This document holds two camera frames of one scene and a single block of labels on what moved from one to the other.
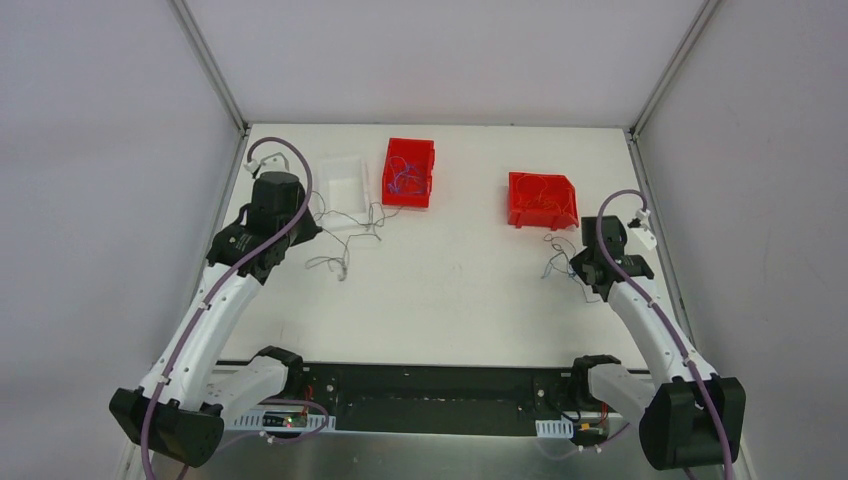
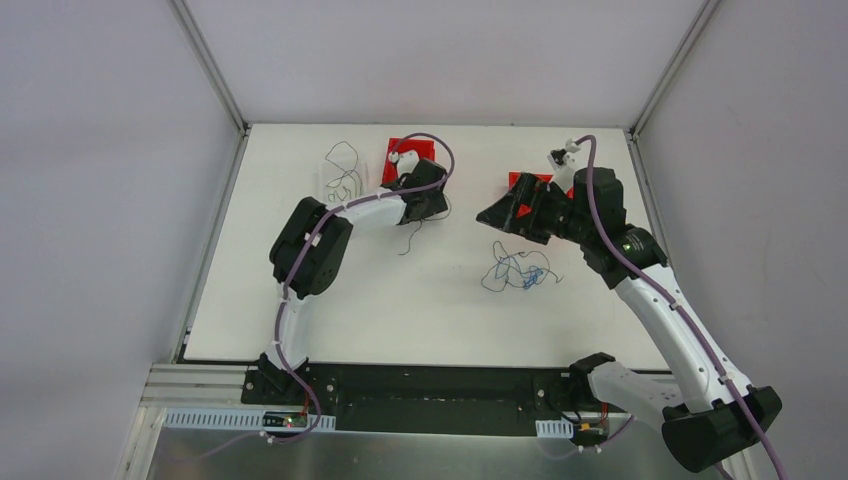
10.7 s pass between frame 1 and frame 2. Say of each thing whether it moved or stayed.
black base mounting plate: stayed
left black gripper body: moved
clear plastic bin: stayed
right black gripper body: moved
